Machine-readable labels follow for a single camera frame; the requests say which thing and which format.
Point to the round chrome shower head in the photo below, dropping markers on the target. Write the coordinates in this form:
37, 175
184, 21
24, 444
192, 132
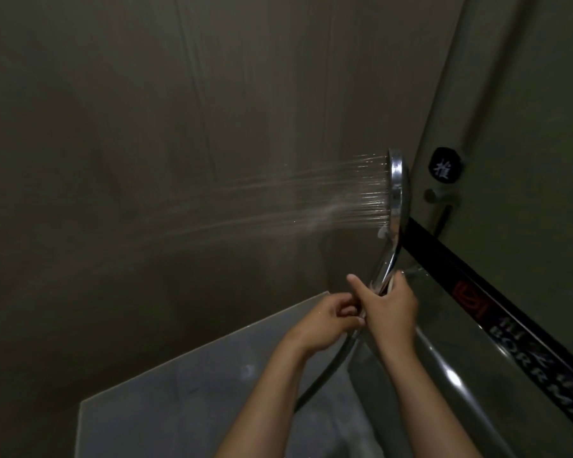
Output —
396, 195

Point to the person's right forearm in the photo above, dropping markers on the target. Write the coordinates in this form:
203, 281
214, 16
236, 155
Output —
430, 405

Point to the person's right hand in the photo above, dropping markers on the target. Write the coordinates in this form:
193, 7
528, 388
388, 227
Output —
391, 314

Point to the person's left forearm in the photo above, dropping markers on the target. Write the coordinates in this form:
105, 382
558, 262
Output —
262, 410

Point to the black printed door strip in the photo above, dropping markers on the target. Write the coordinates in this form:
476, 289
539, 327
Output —
506, 300

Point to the black round sticker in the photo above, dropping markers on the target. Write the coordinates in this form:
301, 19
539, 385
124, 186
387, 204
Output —
445, 165

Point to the person's left hand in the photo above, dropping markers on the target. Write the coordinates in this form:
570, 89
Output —
324, 324

